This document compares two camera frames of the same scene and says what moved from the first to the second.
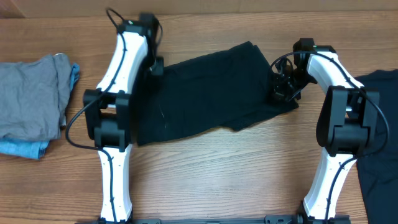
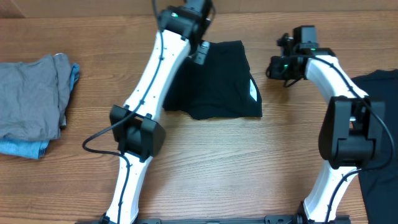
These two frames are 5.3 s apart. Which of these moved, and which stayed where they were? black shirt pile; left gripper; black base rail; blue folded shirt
Moved: left gripper
Stayed: black shirt pile; black base rail; blue folded shirt
